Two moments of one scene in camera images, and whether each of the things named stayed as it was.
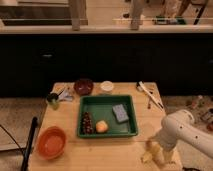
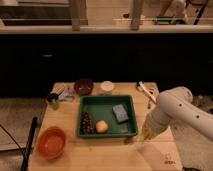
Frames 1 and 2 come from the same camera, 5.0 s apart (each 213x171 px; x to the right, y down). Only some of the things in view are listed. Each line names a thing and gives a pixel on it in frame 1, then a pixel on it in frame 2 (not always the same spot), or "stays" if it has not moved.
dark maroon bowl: (83, 86) stays
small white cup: (107, 85) stays
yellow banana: (153, 151) -> (147, 134)
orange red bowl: (51, 142) stays
